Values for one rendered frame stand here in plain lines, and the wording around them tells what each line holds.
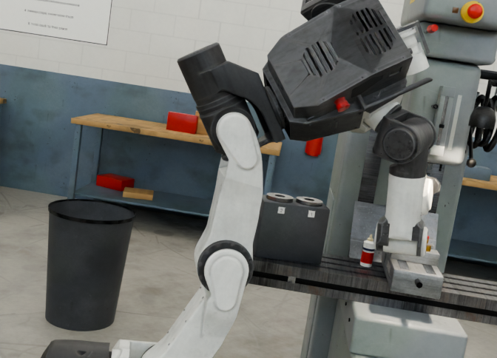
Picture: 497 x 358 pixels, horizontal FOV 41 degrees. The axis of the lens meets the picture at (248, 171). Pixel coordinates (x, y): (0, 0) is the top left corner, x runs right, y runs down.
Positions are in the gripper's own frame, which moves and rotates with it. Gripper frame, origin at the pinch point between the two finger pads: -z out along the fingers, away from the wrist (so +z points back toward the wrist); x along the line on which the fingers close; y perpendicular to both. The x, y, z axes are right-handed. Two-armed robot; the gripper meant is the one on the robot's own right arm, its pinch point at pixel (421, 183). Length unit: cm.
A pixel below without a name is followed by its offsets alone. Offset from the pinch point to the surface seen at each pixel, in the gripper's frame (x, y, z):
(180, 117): 244, 19, -302
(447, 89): -3.6, -30.4, 12.9
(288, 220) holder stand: 37.1, 18.6, 18.1
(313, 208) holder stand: 30.5, 13.6, 14.6
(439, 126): -3.3, -19.4, 12.6
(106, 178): 312, 88, -304
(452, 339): -20, 42, 19
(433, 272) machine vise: -9.9, 24.7, 14.5
